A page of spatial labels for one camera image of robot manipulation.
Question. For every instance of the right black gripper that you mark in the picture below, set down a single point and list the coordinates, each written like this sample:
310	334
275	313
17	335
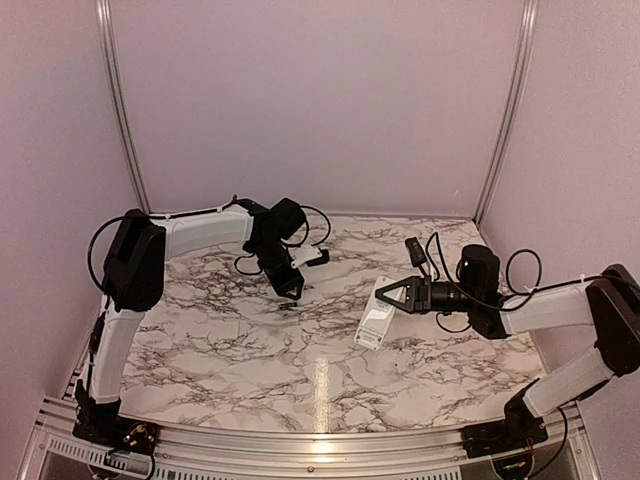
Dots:
419	288

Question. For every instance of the right aluminium frame post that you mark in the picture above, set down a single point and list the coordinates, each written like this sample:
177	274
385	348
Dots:
517	85

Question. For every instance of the aluminium frame post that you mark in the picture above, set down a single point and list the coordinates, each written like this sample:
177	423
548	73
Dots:
517	85
114	80

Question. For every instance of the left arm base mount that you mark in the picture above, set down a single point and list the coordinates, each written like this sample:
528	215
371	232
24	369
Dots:
102	424

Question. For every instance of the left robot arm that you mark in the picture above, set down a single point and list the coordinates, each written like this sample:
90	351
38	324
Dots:
133	278

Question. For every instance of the left aluminium frame post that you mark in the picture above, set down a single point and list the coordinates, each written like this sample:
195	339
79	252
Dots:
114	80

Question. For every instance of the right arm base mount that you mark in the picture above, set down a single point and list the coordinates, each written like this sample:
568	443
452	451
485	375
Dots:
518	429

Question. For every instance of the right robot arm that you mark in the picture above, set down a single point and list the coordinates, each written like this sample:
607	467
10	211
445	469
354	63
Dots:
608	302

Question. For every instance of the white remote control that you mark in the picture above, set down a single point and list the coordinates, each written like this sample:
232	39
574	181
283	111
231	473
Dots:
376	319

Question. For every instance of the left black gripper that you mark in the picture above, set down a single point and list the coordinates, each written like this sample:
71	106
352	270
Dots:
282	283

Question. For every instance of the front aluminium rail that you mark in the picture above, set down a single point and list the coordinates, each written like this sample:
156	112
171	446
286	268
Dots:
189	452

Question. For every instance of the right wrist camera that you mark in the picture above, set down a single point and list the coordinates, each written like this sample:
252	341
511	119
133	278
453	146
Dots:
416	252

